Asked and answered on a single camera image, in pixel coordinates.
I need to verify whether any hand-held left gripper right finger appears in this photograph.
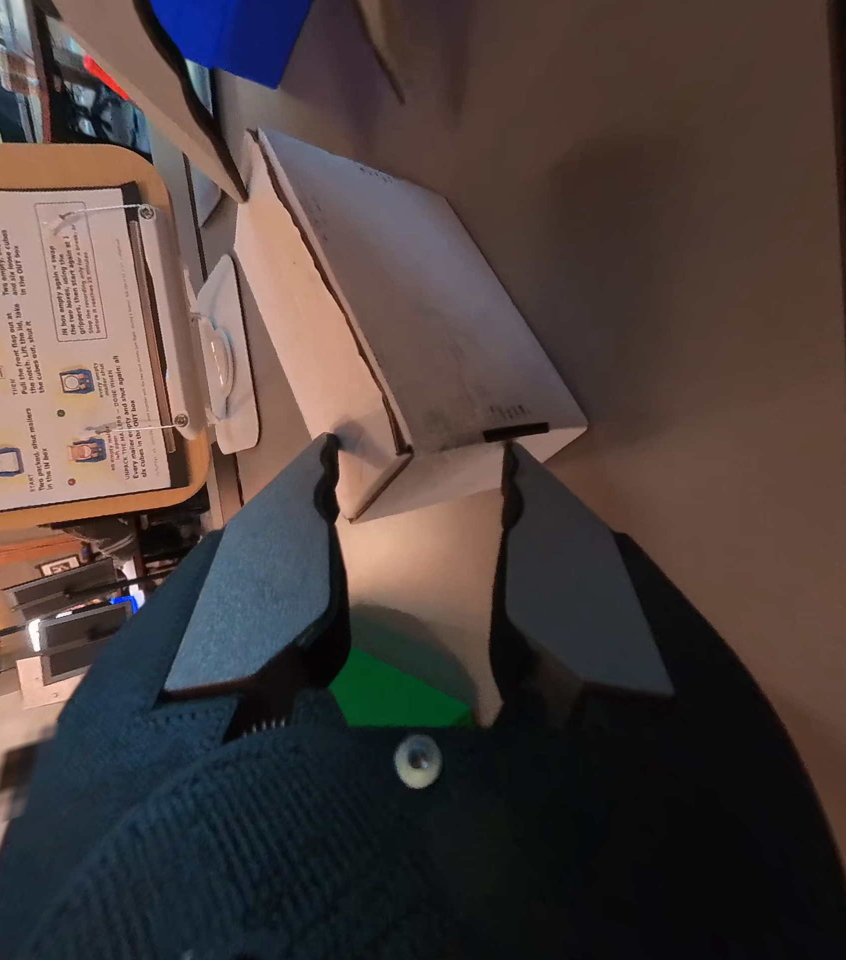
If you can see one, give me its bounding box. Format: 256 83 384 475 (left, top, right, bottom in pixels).
490 441 676 725

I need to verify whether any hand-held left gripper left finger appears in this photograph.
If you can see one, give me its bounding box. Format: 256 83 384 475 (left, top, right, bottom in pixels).
162 433 354 699

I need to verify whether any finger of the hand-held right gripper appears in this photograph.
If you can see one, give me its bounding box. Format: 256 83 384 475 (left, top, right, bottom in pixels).
51 0 250 205

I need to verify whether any blue plastic bin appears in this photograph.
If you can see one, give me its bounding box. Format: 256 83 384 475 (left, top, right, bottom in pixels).
149 0 315 90

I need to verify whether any green plastic bin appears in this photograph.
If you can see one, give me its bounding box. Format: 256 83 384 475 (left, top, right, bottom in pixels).
329 648 477 729

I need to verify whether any instruction sheet on stand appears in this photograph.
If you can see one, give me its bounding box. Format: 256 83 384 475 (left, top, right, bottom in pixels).
0 142 259 535

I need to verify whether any dark panel on tripod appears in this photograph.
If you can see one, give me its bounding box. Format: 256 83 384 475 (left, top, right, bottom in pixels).
3 558 133 610
36 602 133 685

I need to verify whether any printed instruction sheet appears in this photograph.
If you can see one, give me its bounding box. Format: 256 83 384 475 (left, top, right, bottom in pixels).
0 187 174 522

